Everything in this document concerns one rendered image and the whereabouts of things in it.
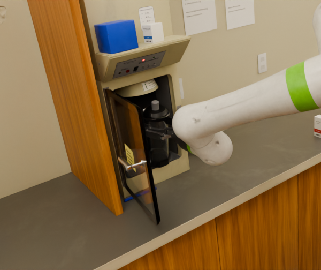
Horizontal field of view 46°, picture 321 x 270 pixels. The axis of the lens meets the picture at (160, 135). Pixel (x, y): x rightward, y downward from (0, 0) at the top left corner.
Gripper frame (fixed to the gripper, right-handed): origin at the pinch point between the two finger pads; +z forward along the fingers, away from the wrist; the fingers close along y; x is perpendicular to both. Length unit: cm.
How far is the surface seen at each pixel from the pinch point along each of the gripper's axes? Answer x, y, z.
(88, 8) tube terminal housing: -45.2, 17.3, 1.6
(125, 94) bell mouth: -12.7, 7.3, 7.1
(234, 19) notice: -25, -83, 45
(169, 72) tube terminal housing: -17.3, -9.8, 1.8
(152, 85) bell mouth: -13.6, -3.1, 4.6
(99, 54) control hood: -30.6, 18.2, -2.1
